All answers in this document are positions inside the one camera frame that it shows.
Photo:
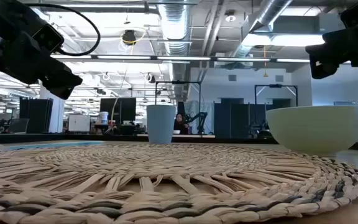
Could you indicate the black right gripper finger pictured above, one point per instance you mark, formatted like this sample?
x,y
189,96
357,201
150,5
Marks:
x,y
320,60

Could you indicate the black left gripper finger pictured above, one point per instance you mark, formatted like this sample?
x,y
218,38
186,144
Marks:
x,y
57,79

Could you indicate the light blue drinking straw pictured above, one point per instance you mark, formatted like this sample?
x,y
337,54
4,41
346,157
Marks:
x,y
51,145

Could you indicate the pale green ceramic bowl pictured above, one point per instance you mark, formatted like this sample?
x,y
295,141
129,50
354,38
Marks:
x,y
317,130

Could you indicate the black background robot arm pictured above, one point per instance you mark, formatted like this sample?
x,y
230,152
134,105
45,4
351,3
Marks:
x,y
199,117

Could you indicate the black partition cabinet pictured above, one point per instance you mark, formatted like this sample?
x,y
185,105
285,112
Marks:
x,y
36,115

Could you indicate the white box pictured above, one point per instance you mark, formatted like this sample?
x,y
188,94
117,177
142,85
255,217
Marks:
x,y
79,123

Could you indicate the background computer monitor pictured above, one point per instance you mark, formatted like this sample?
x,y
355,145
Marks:
x,y
345,103

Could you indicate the white bucket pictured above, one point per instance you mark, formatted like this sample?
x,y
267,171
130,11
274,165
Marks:
x,y
103,117

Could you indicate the black room divider screen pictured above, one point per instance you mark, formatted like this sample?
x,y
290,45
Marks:
x,y
123,110

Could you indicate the black round ceiling device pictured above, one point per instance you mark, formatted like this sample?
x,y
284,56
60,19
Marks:
x,y
129,37

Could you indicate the blue plastic cup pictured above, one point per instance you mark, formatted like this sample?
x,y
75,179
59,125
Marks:
x,y
161,124

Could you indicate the long ceiling light strip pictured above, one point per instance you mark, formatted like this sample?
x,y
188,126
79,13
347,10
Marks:
x,y
182,58

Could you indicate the person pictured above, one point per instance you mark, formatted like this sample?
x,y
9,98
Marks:
x,y
180,126

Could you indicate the round woven straw placemat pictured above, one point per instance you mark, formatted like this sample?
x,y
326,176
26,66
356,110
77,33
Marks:
x,y
166,180

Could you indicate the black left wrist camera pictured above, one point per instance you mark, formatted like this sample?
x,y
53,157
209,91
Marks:
x,y
48,38

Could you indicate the black gantry frame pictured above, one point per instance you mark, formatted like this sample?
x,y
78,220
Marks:
x,y
179,82
275,85

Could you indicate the black aluminium table frame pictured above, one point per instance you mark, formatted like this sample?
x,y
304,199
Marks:
x,y
73,138

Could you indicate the slanted silver ceiling duct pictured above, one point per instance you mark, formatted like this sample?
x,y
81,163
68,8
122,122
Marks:
x,y
269,12

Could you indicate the dark partition wall panels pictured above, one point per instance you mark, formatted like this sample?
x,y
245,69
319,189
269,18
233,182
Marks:
x,y
235,119

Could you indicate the silver spiral ceiling duct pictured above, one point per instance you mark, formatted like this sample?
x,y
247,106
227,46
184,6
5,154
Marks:
x,y
176,31

